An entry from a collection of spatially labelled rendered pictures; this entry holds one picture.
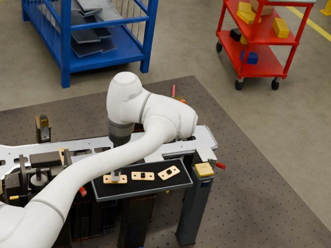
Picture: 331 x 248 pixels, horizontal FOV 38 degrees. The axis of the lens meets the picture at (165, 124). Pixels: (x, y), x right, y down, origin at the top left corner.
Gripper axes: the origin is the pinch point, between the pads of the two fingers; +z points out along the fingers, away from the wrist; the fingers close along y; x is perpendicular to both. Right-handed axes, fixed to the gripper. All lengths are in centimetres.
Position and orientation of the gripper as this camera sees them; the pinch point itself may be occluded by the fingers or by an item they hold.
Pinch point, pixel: (115, 171)
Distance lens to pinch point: 172.9
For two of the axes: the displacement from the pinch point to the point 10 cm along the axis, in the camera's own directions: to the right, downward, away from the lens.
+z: -1.4, 7.5, 6.5
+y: -1.3, -6.6, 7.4
